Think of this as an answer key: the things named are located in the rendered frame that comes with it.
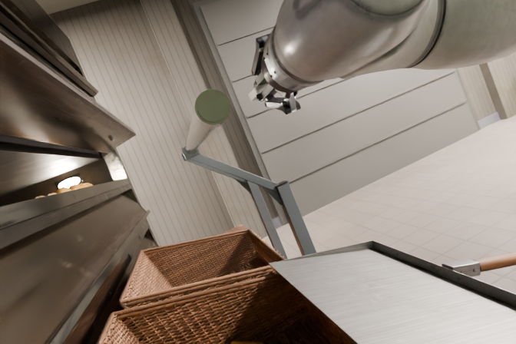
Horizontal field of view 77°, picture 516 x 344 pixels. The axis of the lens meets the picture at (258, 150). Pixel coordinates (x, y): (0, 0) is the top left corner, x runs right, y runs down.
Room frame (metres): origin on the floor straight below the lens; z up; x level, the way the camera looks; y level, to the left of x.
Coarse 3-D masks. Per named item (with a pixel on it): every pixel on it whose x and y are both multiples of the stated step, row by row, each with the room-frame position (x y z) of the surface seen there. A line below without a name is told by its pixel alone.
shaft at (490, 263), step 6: (486, 258) 0.80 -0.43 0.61; (492, 258) 0.80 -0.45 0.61; (498, 258) 0.81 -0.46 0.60; (504, 258) 0.81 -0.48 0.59; (510, 258) 0.81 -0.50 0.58; (480, 264) 0.78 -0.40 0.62; (486, 264) 0.78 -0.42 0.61; (492, 264) 0.79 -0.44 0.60; (498, 264) 0.79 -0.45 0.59; (504, 264) 0.80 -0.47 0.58; (510, 264) 0.81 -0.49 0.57; (486, 270) 0.78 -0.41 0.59
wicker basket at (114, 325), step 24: (216, 288) 0.85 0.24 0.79; (240, 288) 0.86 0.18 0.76; (264, 288) 0.88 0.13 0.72; (288, 288) 0.89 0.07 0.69; (120, 312) 0.79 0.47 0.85; (144, 312) 0.80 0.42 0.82; (168, 312) 0.82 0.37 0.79; (216, 312) 0.84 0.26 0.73; (240, 312) 0.85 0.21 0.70; (264, 312) 0.87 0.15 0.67; (312, 312) 0.85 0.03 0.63; (120, 336) 0.74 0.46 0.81; (144, 336) 0.80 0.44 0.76; (168, 336) 0.81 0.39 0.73; (192, 336) 0.82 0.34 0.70; (240, 336) 0.85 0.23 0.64; (288, 336) 0.85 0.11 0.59; (312, 336) 0.81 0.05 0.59; (336, 336) 0.72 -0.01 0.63
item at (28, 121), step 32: (0, 64) 0.55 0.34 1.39; (32, 64) 0.61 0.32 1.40; (0, 96) 0.64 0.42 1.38; (32, 96) 0.72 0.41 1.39; (64, 96) 0.82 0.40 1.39; (0, 128) 0.76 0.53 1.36; (32, 128) 0.88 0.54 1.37; (64, 128) 1.05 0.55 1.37; (96, 128) 1.29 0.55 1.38; (128, 128) 1.71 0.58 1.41
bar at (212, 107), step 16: (208, 96) 0.27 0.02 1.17; (224, 96) 0.28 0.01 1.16; (208, 112) 0.27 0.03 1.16; (224, 112) 0.27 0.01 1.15; (192, 128) 0.37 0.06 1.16; (208, 128) 0.30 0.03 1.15; (192, 144) 0.56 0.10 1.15; (192, 160) 1.43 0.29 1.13; (208, 160) 0.97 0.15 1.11; (240, 176) 0.99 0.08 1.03; (256, 176) 1.00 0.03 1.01; (256, 192) 1.47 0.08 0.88; (272, 192) 1.01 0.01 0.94; (288, 192) 1.01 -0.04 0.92; (256, 208) 1.50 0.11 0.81; (288, 208) 1.00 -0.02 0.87; (272, 224) 1.47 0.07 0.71; (304, 224) 1.01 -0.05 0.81; (272, 240) 1.47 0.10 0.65; (304, 240) 1.00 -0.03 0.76
